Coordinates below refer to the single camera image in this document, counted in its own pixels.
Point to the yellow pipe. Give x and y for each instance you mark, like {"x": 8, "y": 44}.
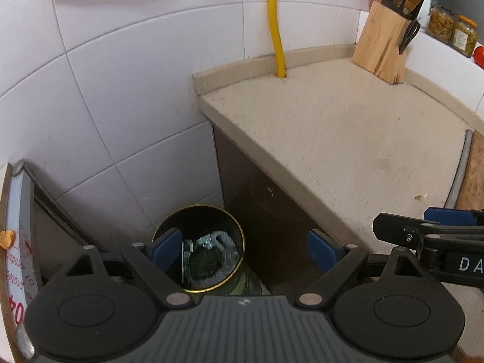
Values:
{"x": 276, "y": 26}

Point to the glass jar of pasta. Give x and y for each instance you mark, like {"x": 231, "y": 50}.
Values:
{"x": 441, "y": 24}

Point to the round dark trash can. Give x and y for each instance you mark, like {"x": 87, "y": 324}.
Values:
{"x": 217, "y": 217}

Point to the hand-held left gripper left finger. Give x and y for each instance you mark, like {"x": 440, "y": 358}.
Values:
{"x": 166, "y": 249}

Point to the red tomato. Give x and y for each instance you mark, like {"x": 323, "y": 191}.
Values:
{"x": 479, "y": 55}

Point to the glass jar orange lid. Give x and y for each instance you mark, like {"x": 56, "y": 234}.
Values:
{"x": 465, "y": 36}

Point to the grey metal edge strip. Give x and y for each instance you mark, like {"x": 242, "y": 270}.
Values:
{"x": 459, "y": 170}

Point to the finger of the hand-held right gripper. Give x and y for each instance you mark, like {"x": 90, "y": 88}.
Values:
{"x": 450, "y": 216}
{"x": 400, "y": 228}

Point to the orange peel fragment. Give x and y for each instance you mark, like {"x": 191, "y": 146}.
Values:
{"x": 6, "y": 239}

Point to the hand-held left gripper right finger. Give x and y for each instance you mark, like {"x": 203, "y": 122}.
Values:
{"x": 321, "y": 251}

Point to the wooden cutting board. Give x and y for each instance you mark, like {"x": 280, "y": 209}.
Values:
{"x": 472, "y": 181}

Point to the clear plastic bag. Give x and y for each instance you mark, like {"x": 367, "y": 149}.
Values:
{"x": 202, "y": 241}

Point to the wooden knife block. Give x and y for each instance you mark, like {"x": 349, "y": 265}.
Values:
{"x": 378, "y": 41}

